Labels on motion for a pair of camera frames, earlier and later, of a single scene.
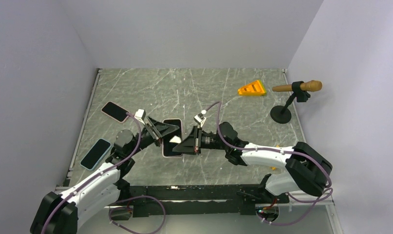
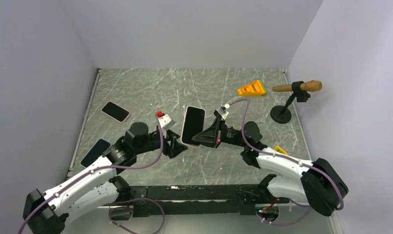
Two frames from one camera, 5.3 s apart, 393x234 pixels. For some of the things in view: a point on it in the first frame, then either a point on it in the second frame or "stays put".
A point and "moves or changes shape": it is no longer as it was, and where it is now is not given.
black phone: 171,140 moves or changes shape
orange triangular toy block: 253,88 stays put
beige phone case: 172,140 moves or changes shape
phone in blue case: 95,154 stays put
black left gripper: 161,129 to 176,147
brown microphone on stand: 281,114 stays put
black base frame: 179,200 stays put
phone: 115,111 stays put
